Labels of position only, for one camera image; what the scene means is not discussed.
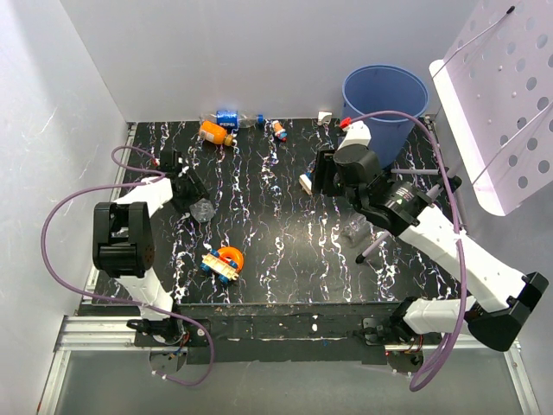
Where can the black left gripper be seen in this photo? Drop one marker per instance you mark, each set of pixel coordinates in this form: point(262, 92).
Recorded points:
point(197, 193)

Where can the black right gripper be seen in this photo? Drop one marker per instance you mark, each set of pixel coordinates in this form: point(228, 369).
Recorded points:
point(324, 164)

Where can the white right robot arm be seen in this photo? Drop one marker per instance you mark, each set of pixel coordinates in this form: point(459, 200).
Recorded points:
point(499, 300)

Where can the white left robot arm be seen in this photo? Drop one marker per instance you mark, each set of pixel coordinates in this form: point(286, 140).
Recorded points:
point(122, 243)

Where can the blue plastic bin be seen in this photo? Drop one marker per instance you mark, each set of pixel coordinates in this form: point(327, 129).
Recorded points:
point(388, 91)

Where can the white blue yellow block stack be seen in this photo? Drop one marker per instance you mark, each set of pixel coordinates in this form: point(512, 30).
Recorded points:
point(306, 183)

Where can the orange juice bottle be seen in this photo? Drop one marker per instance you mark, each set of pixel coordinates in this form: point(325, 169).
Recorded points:
point(216, 134)

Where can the small white corner block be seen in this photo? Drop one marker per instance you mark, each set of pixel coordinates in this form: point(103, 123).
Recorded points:
point(324, 118)

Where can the small toy figure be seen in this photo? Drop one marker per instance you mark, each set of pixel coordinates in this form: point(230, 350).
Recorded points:
point(279, 131)

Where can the clear bottle near tripod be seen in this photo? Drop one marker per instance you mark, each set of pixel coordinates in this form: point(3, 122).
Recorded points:
point(356, 230)

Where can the clear Pepsi bottle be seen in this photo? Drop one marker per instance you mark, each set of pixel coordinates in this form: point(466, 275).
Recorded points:
point(233, 120)

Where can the beige toy car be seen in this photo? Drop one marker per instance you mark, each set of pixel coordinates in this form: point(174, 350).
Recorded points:
point(225, 268)

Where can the white perforated panel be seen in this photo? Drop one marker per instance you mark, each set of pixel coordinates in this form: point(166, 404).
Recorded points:
point(495, 85)

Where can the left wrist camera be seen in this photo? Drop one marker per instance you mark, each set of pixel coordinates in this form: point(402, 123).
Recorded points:
point(170, 162)

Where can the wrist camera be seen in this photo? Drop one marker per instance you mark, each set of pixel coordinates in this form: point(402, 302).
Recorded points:
point(170, 162)
point(356, 133)

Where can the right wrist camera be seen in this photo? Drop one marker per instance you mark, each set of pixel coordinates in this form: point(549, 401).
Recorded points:
point(356, 133)

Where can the orange ring toy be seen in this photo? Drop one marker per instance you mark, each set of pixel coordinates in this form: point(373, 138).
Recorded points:
point(232, 256)

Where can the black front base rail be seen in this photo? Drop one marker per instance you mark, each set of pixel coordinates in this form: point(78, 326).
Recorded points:
point(280, 332)

